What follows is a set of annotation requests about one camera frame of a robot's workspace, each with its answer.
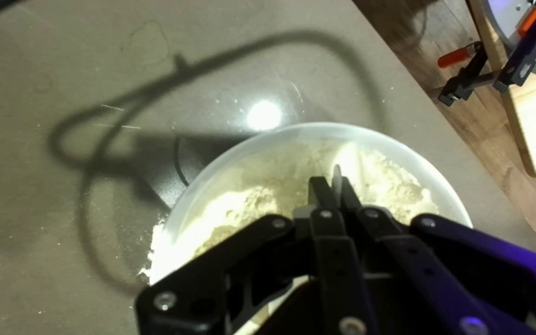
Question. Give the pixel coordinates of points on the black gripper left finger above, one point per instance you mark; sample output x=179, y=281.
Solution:
x=243, y=279

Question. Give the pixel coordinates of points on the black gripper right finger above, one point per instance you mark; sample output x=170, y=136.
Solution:
x=455, y=272

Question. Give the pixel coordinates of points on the orange black clamp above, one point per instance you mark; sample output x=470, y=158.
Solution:
x=464, y=67
x=529, y=43

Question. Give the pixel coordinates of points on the white ceramic bowl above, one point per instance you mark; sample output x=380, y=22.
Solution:
x=218, y=167

